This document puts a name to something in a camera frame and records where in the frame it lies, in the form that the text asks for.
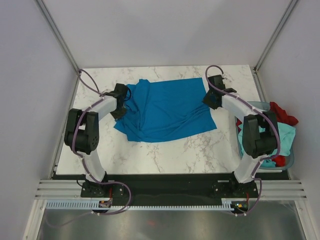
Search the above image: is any blue t shirt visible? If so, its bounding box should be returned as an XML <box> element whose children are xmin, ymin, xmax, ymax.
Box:
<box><xmin>114</xmin><ymin>77</ymin><xmax>217</xmax><ymax>143</ymax></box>

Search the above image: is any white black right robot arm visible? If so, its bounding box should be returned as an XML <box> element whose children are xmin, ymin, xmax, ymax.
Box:
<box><xmin>203</xmin><ymin>75</ymin><xmax>280</xmax><ymax>198</ymax></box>

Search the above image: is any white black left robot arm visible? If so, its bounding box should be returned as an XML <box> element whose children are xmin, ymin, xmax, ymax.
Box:
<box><xmin>64</xmin><ymin>83</ymin><xmax>132</xmax><ymax>198</ymax></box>

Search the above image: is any translucent blue plastic basket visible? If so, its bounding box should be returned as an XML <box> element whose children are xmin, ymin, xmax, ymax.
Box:
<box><xmin>234</xmin><ymin>100</ymin><xmax>296</xmax><ymax>172</ymax></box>

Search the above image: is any red t shirt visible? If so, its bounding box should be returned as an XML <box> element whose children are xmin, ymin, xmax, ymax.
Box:
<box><xmin>250</xmin><ymin>101</ymin><xmax>299</xmax><ymax>171</ymax></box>

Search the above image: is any teal t shirt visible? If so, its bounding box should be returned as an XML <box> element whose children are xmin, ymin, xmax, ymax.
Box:
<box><xmin>237</xmin><ymin>122</ymin><xmax>297</xmax><ymax>168</ymax></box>

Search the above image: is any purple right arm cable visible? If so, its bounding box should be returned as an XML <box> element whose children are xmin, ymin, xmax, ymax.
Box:
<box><xmin>205</xmin><ymin>65</ymin><xmax>281</xmax><ymax>218</ymax></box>

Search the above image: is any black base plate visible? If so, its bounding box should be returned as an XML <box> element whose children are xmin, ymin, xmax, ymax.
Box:
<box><xmin>51</xmin><ymin>172</ymin><xmax>292</xmax><ymax>207</ymax></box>

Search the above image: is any aluminium left corner post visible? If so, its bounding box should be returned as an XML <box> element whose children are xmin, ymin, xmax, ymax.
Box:
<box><xmin>34</xmin><ymin>0</ymin><xmax>79</xmax><ymax>75</ymax></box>

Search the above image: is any aluminium corner post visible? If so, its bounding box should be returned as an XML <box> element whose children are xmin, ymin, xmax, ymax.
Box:
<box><xmin>253</xmin><ymin>0</ymin><xmax>300</xmax><ymax>74</ymax></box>
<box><xmin>34</xmin><ymin>0</ymin><xmax>79</xmax><ymax>75</ymax></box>

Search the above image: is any white slotted cable duct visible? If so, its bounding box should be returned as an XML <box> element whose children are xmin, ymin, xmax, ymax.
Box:
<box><xmin>45</xmin><ymin>199</ymin><xmax>248</xmax><ymax>211</ymax></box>

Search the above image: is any aluminium right corner post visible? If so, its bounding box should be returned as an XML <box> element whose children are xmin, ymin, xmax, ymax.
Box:
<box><xmin>253</xmin><ymin>0</ymin><xmax>300</xmax><ymax>74</ymax></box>

